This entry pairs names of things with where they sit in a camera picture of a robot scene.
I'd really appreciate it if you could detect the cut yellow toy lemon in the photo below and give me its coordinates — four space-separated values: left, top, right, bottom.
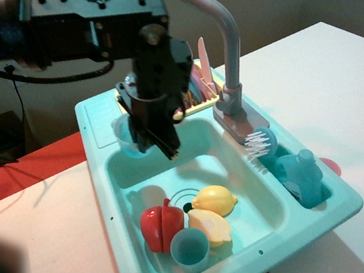
187 209 232 247

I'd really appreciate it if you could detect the pink toy bowl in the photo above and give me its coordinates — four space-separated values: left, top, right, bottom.
173 108 184 120

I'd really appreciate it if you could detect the pink toy knife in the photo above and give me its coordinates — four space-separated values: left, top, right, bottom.
197 37 213 84

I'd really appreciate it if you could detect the yellow dish rack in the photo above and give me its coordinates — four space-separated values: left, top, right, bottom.
114 59 224 116

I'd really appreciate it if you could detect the red cloth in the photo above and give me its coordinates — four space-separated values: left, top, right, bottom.
0 132 86 200

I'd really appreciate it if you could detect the teal dish brush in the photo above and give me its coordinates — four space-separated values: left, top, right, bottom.
243 126 278 162

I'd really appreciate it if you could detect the grey pink toy faucet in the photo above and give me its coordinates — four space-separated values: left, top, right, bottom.
182 0 269 145

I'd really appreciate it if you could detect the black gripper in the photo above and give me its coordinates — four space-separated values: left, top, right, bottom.
115 72 193 167

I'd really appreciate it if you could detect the light blue plastic cup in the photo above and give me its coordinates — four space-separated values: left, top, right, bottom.
111 114 152 159

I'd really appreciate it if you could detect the pink round knob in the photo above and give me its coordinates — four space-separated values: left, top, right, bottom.
320 157 342 177

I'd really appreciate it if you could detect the red toy apple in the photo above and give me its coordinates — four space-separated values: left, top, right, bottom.
140 198 185 254

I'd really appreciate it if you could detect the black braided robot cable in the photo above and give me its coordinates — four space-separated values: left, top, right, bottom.
0 42 116 92

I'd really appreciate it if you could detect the pink toy plate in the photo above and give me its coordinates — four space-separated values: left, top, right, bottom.
189 65 211 103

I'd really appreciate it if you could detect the black power cord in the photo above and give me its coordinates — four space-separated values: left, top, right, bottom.
4 63 33 157

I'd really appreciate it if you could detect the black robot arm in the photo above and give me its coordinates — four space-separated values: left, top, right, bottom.
0 0 193 159

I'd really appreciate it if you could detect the whole yellow toy lemon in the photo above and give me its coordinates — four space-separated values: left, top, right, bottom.
191 185 238 217

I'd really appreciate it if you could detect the teal toy sink unit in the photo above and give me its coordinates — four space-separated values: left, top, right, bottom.
75 90 363 273

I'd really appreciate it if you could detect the blue cup in basin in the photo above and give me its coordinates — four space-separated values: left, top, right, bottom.
170 228 210 273

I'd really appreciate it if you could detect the blue toy soap bottle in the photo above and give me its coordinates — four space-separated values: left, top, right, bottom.
275 149 323 209

